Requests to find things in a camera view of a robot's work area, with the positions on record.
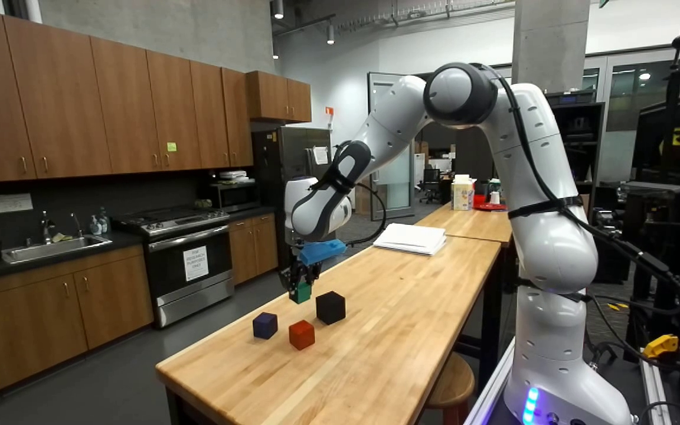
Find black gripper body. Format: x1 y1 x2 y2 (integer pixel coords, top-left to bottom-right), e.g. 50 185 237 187
278 264 320 295

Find green cube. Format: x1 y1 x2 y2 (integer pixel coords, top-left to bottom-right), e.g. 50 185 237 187
291 284 312 304

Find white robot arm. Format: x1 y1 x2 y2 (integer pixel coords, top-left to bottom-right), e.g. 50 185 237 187
282 62 633 425

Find black cube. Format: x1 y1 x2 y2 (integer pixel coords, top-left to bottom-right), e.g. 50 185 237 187
317 291 344 324

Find dark blue cube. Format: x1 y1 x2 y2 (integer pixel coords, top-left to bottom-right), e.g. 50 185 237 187
253 313 278 340

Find red cube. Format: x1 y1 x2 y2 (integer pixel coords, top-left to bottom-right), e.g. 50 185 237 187
287 321 313 350

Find stainless steel oven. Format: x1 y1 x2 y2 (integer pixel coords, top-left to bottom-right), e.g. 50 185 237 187
114 206 234 329

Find microwave oven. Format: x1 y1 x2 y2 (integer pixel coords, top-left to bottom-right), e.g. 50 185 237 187
199 182 256 210

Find white paper stack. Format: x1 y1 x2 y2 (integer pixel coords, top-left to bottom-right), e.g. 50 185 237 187
372 225 446 256

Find black refrigerator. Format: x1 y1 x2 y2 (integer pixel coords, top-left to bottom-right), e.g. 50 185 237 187
253 128 331 267

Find white milk carton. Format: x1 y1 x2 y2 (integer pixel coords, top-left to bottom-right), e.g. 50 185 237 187
450 175 474 210

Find round wooden stool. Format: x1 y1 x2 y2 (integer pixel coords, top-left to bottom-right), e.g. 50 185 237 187
428 354 474 425

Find lower wooden cabinets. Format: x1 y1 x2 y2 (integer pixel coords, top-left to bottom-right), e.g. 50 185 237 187
0 213 275 389

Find wooden cabinets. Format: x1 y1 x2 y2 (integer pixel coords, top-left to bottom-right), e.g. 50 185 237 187
0 213 275 389
0 15 312 182

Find kitchen sink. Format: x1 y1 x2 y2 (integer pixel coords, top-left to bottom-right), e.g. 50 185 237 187
3 236 114 264

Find upper wooden cabinets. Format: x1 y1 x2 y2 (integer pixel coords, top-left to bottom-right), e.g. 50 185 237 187
0 15 312 182

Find yellow clamp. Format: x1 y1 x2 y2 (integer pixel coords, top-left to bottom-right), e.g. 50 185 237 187
642 334 680 361

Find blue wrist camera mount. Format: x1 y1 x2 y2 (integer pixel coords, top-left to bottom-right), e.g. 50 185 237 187
298 238 347 267

